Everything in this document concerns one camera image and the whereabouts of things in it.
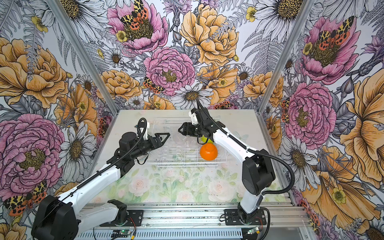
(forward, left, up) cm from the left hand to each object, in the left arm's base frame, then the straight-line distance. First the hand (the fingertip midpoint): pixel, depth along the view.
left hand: (166, 140), depth 79 cm
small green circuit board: (-37, +21, -22) cm, 48 cm away
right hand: (+5, -9, -2) cm, 10 cm away
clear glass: (+3, -7, -3) cm, 8 cm away
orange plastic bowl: (+2, -23, -15) cm, 28 cm away
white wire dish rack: (+2, -6, -14) cm, 16 cm away
